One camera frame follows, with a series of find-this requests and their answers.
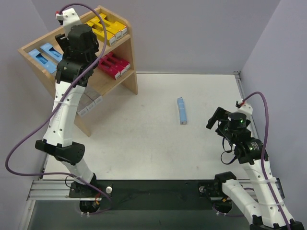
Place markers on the yellow toothpaste box front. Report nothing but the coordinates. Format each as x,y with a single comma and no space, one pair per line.
116,25

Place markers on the pink toothpaste box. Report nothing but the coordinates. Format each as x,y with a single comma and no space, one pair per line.
108,69
118,67
112,57

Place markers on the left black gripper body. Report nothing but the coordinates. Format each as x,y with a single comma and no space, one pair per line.
60,40

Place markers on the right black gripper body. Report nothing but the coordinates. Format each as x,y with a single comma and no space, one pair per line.
221,120

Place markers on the silver toothpaste box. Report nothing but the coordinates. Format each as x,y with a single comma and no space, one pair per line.
81,109
88,103
93,94

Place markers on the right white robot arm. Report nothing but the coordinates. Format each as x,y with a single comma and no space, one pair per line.
267,211

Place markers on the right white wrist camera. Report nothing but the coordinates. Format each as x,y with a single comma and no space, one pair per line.
244,108

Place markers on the wooden two-tier shelf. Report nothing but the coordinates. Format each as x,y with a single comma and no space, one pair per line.
99,80

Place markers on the aluminium frame rail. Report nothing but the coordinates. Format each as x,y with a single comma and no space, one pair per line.
53,190

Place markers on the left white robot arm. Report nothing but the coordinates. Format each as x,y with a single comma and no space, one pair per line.
73,72

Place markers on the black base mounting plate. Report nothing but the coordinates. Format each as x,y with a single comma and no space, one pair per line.
152,195

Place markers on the blue toothpaste box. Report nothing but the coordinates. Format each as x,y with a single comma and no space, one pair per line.
52,52
182,111
45,62

